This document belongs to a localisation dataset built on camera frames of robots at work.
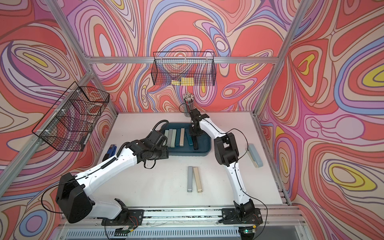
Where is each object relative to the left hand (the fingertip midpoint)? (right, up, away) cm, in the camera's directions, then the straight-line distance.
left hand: (167, 153), depth 82 cm
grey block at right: (+52, -3, +8) cm, 53 cm away
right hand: (+15, +8, +22) cm, 28 cm away
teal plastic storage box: (+22, +4, +20) cm, 30 cm away
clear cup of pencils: (+11, +35, +23) cm, 43 cm away
